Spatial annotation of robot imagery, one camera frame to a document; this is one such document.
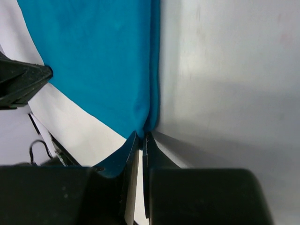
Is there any blue t shirt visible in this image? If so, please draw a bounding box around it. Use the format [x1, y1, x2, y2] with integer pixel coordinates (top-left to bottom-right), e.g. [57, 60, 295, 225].
[18, 0, 160, 138]

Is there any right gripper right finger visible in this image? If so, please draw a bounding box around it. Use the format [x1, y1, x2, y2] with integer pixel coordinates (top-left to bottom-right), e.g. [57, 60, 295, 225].
[142, 133, 273, 225]

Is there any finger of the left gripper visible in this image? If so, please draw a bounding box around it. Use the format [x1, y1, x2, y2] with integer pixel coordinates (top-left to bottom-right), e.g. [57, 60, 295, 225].
[0, 53, 53, 109]

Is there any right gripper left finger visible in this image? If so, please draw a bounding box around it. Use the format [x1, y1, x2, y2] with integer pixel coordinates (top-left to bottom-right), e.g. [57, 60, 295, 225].
[0, 132, 139, 225]

